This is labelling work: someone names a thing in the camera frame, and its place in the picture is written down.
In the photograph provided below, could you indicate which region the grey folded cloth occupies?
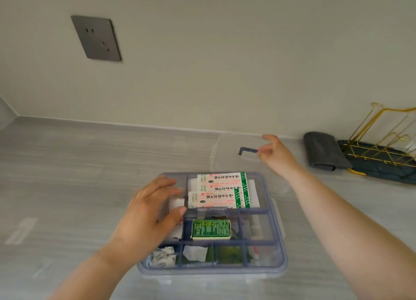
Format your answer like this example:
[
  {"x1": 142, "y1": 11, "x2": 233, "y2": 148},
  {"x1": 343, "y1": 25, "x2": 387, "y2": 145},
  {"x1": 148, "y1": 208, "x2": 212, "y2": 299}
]
[{"x1": 304, "y1": 131, "x2": 353, "y2": 172}]

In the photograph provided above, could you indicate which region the crumpled white sachet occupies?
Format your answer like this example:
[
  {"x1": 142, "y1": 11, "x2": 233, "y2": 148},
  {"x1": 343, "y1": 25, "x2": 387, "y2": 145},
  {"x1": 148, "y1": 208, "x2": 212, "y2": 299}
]
[{"x1": 149, "y1": 247, "x2": 176, "y2": 268}]

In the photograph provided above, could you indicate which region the white paper packet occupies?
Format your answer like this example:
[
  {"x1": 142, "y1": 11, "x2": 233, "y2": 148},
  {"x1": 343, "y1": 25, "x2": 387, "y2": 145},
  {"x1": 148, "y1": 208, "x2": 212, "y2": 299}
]
[{"x1": 182, "y1": 245, "x2": 209, "y2": 262}]

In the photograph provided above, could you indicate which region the person's left forearm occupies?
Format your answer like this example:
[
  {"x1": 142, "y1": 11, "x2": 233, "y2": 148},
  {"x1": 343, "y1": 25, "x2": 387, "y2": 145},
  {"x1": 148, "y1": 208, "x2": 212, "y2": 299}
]
[{"x1": 49, "y1": 244, "x2": 141, "y2": 300}]

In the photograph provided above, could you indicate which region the small green medicine box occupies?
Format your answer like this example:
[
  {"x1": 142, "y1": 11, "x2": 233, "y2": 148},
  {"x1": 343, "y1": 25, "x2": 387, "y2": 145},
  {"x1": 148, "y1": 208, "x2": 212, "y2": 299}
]
[{"x1": 191, "y1": 219, "x2": 232, "y2": 241}]

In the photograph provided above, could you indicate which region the gold wire rack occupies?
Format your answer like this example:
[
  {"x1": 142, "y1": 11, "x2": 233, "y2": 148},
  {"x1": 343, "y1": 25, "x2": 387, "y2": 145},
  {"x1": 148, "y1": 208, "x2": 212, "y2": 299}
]
[{"x1": 343, "y1": 102, "x2": 416, "y2": 177}]

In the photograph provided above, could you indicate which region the person's left hand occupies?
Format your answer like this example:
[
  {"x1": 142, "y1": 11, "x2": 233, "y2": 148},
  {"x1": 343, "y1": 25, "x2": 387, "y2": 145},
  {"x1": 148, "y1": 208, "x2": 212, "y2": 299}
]
[{"x1": 109, "y1": 175, "x2": 188, "y2": 272}]

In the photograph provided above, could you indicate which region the white green plaster box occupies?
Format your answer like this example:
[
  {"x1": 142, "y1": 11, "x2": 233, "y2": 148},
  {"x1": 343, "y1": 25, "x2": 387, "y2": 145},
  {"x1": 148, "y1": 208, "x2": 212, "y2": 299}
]
[
  {"x1": 196, "y1": 172, "x2": 249, "y2": 193},
  {"x1": 187, "y1": 189, "x2": 251, "y2": 210}
]

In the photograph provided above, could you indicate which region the grey wall socket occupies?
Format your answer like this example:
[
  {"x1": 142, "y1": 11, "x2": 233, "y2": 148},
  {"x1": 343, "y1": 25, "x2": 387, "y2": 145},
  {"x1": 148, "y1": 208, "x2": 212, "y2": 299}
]
[{"x1": 70, "y1": 15, "x2": 123, "y2": 62}]

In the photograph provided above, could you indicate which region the person's right forearm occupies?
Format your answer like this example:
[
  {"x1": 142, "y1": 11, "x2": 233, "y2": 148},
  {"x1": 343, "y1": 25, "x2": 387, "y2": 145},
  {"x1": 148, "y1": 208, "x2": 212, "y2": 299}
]
[{"x1": 286, "y1": 169, "x2": 416, "y2": 300}]

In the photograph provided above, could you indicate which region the clear divided medicine box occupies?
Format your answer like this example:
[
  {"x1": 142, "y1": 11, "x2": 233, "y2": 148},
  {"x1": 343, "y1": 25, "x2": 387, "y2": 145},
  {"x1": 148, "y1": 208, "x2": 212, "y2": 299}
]
[{"x1": 136, "y1": 172, "x2": 289, "y2": 279}]

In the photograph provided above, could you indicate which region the clear lid with blue handle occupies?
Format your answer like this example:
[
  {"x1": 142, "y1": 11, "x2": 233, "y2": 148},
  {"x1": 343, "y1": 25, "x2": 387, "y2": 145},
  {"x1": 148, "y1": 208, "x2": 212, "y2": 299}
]
[{"x1": 210, "y1": 132, "x2": 294, "y2": 193}]

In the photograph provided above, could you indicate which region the person's right hand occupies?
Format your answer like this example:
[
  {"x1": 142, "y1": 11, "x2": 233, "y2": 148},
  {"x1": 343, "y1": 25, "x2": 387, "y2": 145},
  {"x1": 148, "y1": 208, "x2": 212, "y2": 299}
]
[{"x1": 258, "y1": 134, "x2": 305, "y2": 180}]

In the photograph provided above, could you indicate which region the dark green tray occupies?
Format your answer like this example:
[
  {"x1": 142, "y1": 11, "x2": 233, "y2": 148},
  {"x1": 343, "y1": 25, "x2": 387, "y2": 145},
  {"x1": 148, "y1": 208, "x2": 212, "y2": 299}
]
[{"x1": 337, "y1": 140, "x2": 416, "y2": 184}]

